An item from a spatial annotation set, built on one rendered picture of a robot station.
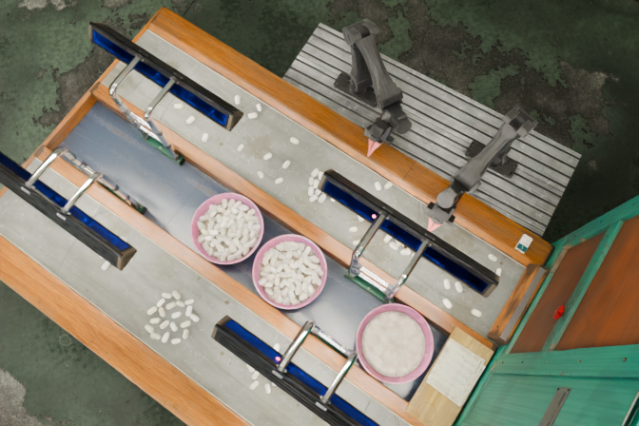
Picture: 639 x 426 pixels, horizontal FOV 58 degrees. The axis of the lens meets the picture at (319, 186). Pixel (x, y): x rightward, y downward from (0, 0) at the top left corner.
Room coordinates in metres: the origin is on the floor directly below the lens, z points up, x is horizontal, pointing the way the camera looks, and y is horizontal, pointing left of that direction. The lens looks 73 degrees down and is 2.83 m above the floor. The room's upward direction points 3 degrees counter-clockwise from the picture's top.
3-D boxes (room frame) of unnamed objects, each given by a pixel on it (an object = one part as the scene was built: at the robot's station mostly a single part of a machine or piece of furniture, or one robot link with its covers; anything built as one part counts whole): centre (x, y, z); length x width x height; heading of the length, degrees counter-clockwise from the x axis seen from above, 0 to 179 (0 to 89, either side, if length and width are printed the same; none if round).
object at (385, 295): (0.33, -0.21, 0.90); 0.20 x 0.19 x 0.45; 52
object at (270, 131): (0.70, 0.05, 0.73); 1.81 x 0.30 x 0.02; 52
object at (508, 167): (0.74, -0.68, 0.71); 0.20 x 0.07 x 0.08; 56
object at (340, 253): (0.56, 0.16, 0.71); 1.81 x 0.05 x 0.11; 52
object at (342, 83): (1.07, -0.18, 0.71); 0.20 x 0.07 x 0.08; 56
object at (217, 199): (0.50, 0.35, 0.72); 0.27 x 0.27 x 0.10
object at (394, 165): (0.87, -0.08, 0.67); 1.81 x 0.12 x 0.19; 52
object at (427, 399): (-0.07, -0.40, 0.77); 0.33 x 0.15 x 0.01; 142
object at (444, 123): (0.70, -0.29, 0.65); 1.20 x 0.90 x 0.04; 56
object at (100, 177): (0.61, 0.80, 0.90); 0.20 x 0.19 x 0.45; 52
